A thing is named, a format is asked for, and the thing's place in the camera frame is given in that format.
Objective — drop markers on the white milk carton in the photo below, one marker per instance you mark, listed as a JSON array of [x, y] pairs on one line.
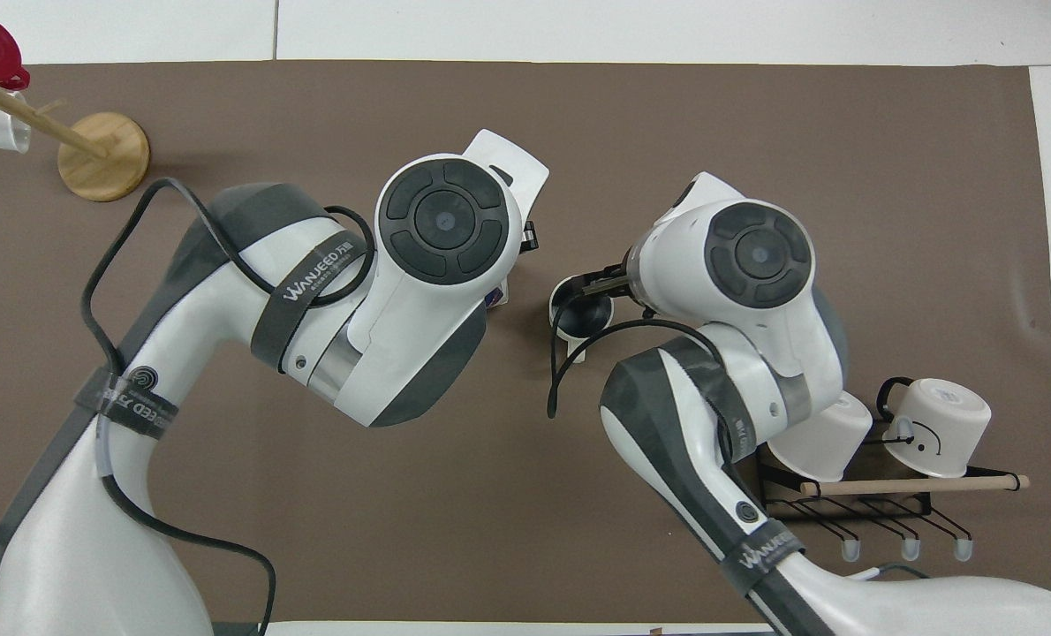
[[500, 297]]

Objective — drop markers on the white cup with black inside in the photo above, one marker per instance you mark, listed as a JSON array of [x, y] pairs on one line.
[[570, 330]]

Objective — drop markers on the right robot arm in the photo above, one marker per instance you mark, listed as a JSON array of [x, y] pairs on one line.
[[684, 265]]

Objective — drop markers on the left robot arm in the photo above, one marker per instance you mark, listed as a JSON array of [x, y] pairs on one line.
[[225, 300]]

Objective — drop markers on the white cup with face print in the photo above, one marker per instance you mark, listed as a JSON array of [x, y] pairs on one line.
[[945, 420]]

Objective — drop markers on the wooden mug tree stand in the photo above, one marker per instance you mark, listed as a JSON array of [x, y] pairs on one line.
[[106, 159]]

